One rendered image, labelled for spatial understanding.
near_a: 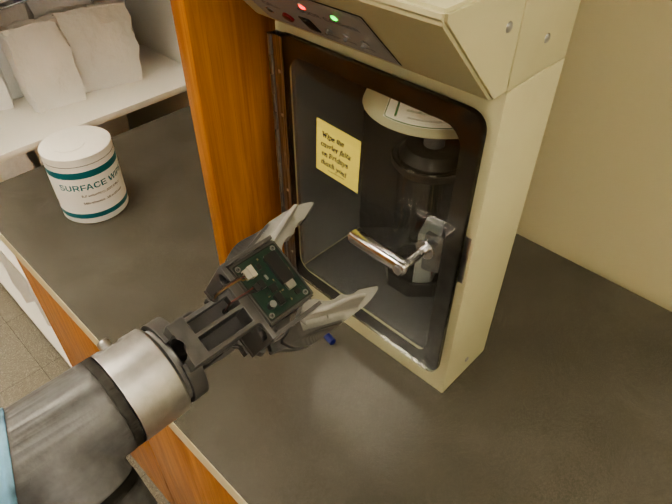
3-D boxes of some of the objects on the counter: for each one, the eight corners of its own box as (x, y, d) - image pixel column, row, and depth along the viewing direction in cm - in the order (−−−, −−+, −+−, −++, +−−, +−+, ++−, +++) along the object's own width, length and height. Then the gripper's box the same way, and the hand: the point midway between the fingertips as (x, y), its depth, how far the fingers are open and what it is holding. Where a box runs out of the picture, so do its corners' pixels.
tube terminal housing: (384, 221, 112) (426, -336, 61) (530, 304, 95) (757, -368, 44) (292, 284, 99) (245, -360, 47) (442, 394, 82) (622, -420, 31)
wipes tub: (109, 179, 123) (89, 117, 113) (141, 204, 116) (123, 140, 106) (51, 205, 116) (25, 141, 106) (82, 233, 109) (56, 168, 99)
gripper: (243, 440, 39) (427, 286, 50) (112, 259, 40) (320, 149, 51) (217, 451, 46) (383, 314, 57) (107, 297, 47) (290, 193, 58)
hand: (336, 252), depth 56 cm, fingers open, 9 cm apart
